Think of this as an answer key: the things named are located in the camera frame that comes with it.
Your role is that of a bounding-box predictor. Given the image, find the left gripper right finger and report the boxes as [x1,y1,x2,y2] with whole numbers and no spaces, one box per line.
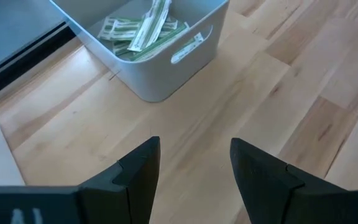
[230,138,349,224]

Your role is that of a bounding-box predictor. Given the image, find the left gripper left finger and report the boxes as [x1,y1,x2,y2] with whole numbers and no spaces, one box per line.
[78,136,161,224]

